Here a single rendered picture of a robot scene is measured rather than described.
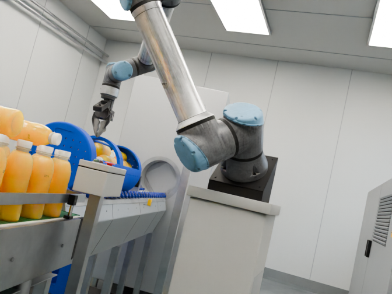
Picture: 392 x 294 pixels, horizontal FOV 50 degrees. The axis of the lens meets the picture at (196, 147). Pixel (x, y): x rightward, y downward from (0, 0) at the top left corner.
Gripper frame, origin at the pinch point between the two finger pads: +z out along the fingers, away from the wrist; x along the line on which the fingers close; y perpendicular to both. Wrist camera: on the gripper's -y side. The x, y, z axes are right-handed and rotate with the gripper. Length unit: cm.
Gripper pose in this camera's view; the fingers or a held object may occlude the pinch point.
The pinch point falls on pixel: (97, 134)
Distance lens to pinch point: 213.3
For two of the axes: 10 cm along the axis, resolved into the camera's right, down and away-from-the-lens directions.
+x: -9.7, -2.1, 1.3
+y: 1.1, 1.2, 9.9
